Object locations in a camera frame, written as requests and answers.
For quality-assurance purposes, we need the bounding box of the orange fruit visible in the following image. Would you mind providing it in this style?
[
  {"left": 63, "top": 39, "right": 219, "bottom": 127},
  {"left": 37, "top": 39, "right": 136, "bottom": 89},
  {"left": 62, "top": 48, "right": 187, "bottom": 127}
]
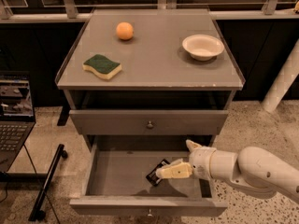
[{"left": 116, "top": 22, "right": 134, "bottom": 40}]

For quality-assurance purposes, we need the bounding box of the white diagonal post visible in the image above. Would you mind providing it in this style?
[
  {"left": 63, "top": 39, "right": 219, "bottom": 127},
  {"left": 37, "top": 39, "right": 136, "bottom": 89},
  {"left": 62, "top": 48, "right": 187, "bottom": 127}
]
[{"left": 262, "top": 39, "right": 299, "bottom": 113}]

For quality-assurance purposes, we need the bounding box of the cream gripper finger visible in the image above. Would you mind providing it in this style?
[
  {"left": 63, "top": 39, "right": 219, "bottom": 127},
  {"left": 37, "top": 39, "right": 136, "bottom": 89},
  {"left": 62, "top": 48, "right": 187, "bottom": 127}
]
[
  {"left": 156, "top": 159, "right": 192, "bottom": 179},
  {"left": 186, "top": 139, "right": 202, "bottom": 152}
]

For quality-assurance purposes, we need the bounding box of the round upper drawer knob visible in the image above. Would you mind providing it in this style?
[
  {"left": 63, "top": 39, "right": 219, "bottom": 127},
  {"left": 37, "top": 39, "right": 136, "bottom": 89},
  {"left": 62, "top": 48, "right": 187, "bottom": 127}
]
[{"left": 147, "top": 120, "right": 154, "bottom": 130}]

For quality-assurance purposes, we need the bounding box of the closed grey upper drawer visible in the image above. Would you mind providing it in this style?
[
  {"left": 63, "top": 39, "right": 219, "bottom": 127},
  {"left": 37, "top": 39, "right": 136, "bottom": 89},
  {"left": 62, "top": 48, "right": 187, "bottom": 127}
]
[{"left": 70, "top": 110, "right": 228, "bottom": 135}]

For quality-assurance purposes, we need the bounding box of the metal railing frame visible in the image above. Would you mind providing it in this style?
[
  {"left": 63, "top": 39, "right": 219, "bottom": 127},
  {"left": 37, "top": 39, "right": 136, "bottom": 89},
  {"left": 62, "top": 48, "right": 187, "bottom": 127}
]
[{"left": 0, "top": 0, "right": 299, "bottom": 22}]

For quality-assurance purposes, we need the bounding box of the black stand leg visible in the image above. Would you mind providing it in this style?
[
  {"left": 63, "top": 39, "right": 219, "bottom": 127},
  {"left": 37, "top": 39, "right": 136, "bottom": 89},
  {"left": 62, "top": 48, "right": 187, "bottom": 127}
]
[{"left": 28, "top": 144, "right": 68, "bottom": 221}]

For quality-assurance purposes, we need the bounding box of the green yellow sponge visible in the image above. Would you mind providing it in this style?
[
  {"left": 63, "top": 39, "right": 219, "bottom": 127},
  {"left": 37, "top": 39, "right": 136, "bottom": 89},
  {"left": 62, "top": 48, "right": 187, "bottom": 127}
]
[{"left": 82, "top": 54, "right": 122, "bottom": 80}]

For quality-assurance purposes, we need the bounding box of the black cable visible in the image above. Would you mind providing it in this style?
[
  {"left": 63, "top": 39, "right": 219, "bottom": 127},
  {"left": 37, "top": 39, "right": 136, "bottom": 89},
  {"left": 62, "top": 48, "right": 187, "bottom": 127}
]
[{"left": 0, "top": 144, "right": 62, "bottom": 224}]

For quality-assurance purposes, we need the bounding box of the black rxbar chocolate bar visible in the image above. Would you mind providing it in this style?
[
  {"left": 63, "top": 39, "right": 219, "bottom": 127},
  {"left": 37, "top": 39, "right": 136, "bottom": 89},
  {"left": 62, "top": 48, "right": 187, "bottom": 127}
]
[{"left": 146, "top": 159, "right": 169, "bottom": 187}]

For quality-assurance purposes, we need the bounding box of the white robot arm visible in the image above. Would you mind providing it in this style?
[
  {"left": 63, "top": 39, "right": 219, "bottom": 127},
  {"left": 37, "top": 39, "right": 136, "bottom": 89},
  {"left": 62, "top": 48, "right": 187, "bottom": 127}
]
[{"left": 155, "top": 140, "right": 299, "bottom": 203}]

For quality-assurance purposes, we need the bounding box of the black laptop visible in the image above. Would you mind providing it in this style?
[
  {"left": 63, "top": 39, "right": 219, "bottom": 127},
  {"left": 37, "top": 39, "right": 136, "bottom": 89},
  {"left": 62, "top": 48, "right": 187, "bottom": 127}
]
[{"left": 0, "top": 71, "right": 36, "bottom": 173}]

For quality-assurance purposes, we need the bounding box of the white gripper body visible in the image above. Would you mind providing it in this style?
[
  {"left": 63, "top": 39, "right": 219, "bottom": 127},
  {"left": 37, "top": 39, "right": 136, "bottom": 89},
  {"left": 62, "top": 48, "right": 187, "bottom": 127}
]
[{"left": 189, "top": 147, "right": 216, "bottom": 180}]

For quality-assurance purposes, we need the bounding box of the open grey middle drawer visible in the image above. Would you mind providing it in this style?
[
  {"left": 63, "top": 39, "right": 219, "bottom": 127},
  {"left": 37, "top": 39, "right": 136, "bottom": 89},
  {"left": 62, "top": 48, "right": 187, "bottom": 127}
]
[{"left": 70, "top": 147, "right": 227, "bottom": 217}]

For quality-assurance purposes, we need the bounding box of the grey drawer cabinet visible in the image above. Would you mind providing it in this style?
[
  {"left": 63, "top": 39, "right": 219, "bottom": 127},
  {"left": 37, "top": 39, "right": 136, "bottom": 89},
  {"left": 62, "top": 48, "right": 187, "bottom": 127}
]
[{"left": 54, "top": 8, "right": 246, "bottom": 218}]

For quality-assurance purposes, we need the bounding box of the white bowl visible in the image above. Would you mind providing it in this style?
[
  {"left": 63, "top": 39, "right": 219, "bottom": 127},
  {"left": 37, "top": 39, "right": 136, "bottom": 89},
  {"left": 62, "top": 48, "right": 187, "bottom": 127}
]
[{"left": 182, "top": 35, "right": 224, "bottom": 62}]

